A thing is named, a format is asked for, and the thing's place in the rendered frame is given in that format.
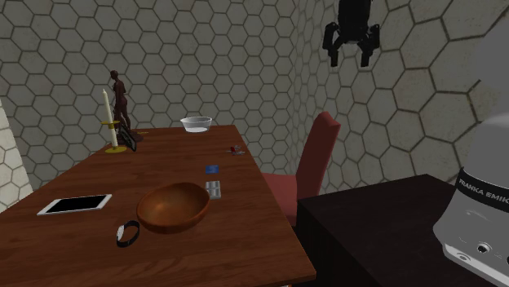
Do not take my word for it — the clear glass bowl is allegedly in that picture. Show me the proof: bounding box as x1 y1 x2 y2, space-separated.
179 116 214 134

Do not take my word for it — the black picture frame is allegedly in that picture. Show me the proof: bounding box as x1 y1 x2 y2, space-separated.
120 126 138 152

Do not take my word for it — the white candle on yellow holder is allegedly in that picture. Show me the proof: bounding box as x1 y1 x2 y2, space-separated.
100 88 128 154

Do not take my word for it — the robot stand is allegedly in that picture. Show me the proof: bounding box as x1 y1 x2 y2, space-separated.
295 173 499 287

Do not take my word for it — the brown wooden bowl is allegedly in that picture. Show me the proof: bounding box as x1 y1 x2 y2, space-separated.
135 182 211 235

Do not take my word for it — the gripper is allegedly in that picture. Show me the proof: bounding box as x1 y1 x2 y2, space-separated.
321 0 381 69

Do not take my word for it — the brown wooden table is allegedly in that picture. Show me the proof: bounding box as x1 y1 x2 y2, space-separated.
0 124 317 287

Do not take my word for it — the dark brown human figure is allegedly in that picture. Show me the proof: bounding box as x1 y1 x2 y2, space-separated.
109 69 144 145

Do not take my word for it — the black wristwatch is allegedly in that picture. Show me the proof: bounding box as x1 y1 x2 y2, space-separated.
116 219 141 249

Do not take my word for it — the white tablet with black screen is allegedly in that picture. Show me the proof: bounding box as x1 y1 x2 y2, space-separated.
36 193 113 217

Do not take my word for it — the red chair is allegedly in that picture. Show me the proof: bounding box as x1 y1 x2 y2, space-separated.
261 111 342 228

